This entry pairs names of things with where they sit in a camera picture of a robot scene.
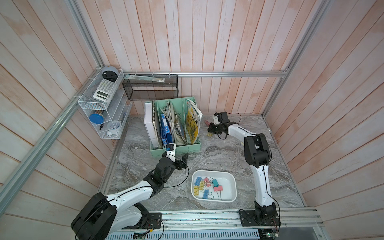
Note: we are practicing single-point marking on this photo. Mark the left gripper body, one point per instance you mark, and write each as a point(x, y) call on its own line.
point(178, 165)

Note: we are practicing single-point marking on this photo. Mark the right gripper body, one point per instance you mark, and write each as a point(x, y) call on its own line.
point(214, 128)

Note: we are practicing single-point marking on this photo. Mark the blue binder clip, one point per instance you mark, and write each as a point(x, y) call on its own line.
point(206, 194)
point(198, 181)

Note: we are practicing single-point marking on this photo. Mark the white plastic storage box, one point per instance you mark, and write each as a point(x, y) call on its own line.
point(213, 186)

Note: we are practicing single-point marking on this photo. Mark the teal binder clip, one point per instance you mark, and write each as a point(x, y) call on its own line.
point(215, 183)

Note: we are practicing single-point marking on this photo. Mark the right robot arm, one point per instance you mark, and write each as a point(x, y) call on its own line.
point(257, 155)

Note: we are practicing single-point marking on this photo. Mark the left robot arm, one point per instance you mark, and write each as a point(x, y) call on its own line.
point(106, 214)

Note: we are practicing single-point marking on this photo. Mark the stack of magazines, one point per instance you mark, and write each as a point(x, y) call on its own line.
point(175, 124)

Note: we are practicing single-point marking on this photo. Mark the yellow art book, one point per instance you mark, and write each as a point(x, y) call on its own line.
point(193, 120)

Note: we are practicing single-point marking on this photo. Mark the blue file folder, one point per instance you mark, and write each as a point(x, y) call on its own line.
point(166, 133)

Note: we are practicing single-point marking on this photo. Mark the green file organizer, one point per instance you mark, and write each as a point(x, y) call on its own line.
point(180, 107)

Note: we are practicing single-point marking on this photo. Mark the ruler on basket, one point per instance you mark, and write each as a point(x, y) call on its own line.
point(144, 78)

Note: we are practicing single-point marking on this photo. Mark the black mesh basket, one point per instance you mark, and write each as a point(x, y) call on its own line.
point(151, 91)

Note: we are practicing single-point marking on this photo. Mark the blue lid jar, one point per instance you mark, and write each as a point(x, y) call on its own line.
point(97, 117)

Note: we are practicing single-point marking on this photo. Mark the white desk calculator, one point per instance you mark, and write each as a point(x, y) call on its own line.
point(105, 91)

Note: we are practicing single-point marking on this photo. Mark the grey round speaker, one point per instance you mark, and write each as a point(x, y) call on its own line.
point(110, 73)

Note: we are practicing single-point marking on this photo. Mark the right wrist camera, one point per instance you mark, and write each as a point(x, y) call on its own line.
point(221, 118)

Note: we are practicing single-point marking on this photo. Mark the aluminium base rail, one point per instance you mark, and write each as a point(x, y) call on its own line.
point(291, 224)

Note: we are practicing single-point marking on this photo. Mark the white wire shelf rack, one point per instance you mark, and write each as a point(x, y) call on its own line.
point(117, 109)

